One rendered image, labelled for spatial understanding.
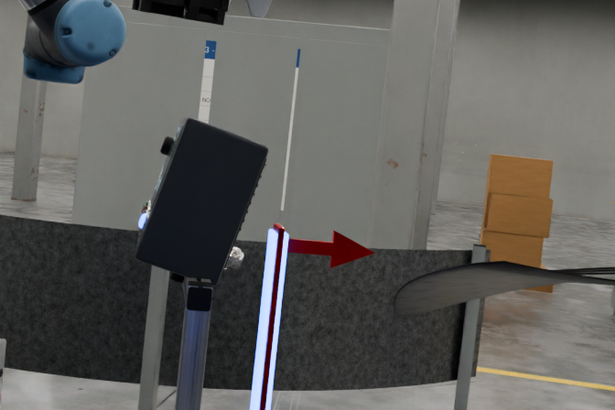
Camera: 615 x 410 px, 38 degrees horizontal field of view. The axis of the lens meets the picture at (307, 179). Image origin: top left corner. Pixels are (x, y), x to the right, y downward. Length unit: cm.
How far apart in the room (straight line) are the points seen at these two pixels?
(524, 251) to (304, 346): 637
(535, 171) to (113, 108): 394
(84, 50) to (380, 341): 175
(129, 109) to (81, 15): 604
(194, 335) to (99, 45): 36
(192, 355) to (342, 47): 566
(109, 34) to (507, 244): 785
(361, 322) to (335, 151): 417
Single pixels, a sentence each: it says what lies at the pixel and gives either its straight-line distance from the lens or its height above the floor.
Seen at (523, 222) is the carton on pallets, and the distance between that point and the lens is 872.
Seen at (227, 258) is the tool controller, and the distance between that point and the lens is 115.
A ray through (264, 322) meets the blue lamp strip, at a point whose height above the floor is 113.
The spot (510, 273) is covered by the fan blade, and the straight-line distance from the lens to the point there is 52.
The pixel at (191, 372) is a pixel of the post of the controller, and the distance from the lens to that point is 113.
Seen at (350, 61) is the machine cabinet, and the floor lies 179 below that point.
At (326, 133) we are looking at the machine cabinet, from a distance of 667.
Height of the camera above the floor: 125
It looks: 3 degrees down
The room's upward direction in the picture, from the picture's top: 6 degrees clockwise
